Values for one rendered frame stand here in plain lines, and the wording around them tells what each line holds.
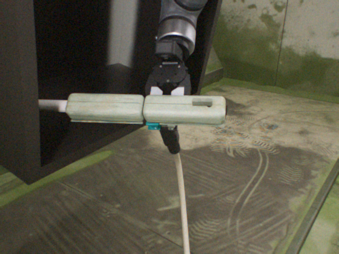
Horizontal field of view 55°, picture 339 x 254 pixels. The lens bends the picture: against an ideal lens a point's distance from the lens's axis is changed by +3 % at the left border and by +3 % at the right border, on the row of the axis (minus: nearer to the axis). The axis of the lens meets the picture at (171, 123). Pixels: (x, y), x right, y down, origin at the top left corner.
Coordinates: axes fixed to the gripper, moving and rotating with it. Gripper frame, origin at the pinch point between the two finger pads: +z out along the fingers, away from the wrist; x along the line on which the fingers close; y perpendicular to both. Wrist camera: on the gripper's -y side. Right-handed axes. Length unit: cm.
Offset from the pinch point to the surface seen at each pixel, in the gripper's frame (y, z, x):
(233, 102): 142, -88, -19
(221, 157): 88, -26, -12
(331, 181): 82, -16, -56
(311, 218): 64, 4, -43
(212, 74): 160, -125, -3
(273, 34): 136, -144, -47
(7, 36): -24.1, 0.1, 18.0
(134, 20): 22, -48, 18
